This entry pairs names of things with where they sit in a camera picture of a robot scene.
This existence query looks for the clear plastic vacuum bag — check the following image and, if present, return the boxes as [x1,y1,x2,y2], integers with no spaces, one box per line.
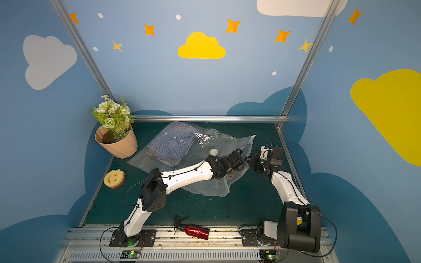
[127,122,256,198]

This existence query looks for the blue checked shirt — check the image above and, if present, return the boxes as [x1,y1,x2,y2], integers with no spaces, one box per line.
[147,122,199,167]

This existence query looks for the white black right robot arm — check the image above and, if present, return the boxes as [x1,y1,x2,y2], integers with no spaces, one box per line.
[249,146,321,253]

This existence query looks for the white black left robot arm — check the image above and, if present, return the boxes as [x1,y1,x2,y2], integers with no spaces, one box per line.
[110,149,245,247]

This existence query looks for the red spray bottle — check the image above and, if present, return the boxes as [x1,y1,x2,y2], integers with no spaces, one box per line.
[173,214,210,241]

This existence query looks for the beige faceted flower pot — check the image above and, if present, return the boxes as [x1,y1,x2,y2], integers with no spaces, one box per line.
[95,126,138,159]

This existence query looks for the right green circuit board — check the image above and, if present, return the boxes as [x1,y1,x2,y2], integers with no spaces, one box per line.
[259,250,280,263]

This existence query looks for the green circuit board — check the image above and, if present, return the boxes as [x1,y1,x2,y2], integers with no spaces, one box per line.
[120,251,141,259]
[259,250,280,263]

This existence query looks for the yellow smiley sponge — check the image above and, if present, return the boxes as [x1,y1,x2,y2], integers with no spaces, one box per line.
[104,169,126,189]

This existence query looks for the white green artificial flowers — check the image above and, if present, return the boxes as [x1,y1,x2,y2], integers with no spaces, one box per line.
[92,95,134,144]

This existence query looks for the left green circuit board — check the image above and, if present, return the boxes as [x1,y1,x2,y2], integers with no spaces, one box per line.
[120,251,141,259]

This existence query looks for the aluminium back rail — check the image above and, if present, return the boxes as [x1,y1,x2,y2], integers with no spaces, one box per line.
[133,115,288,123]

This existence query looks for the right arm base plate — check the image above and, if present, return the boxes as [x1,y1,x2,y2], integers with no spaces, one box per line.
[239,229,276,247]

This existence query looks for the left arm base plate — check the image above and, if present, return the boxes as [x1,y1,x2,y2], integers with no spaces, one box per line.
[109,229,157,248]

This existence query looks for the aluminium front rail platform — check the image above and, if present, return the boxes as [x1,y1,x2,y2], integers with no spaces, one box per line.
[55,225,339,263]

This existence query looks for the right aluminium frame post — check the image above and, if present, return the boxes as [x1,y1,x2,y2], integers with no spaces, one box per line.
[280,0,342,123]

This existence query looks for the aluminium frame post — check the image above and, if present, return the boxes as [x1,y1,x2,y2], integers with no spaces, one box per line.
[280,0,342,123]
[49,0,116,100]

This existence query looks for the left aluminium frame post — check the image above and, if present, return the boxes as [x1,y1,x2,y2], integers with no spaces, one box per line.
[49,0,116,100]

